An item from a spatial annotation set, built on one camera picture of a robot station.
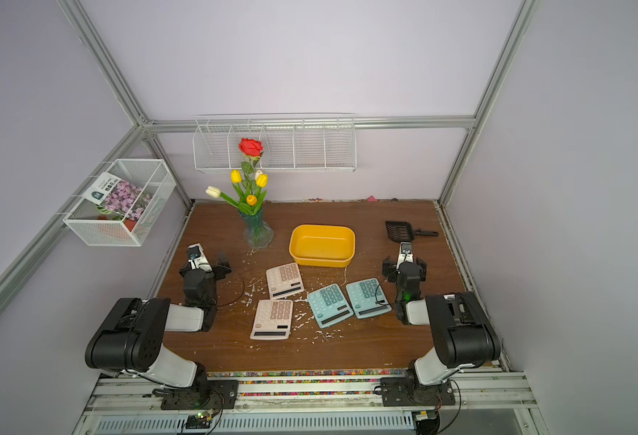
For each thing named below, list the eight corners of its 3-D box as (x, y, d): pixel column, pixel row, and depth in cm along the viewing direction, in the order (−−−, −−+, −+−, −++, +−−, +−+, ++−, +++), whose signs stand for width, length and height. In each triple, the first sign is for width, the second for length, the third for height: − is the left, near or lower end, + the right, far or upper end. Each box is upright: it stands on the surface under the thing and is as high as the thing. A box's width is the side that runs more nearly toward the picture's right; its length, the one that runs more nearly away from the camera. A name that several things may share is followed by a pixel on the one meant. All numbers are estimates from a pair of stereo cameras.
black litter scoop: (388, 242, 109) (389, 237, 107) (385, 226, 115) (386, 221, 112) (437, 242, 109) (439, 237, 107) (431, 226, 115) (434, 221, 112)
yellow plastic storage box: (288, 268, 102) (286, 258, 97) (292, 234, 112) (290, 224, 107) (355, 268, 102) (357, 258, 97) (353, 234, 112) (354, 223, 107)
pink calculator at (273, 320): (252, 340, 85) (249, 336, 83) (258, 303, 93) (256, 299, 90) (290, 340, 85) (289, 336, 83) (293, 303, 93) (292, 299, 90)
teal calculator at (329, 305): (319, 329, 87) (319, 327, 85) (306, 297, 94) (306, 294, 92) (352, 315, 90) (353, 312, 88) (337, 285, 97) (337, 281, 95)
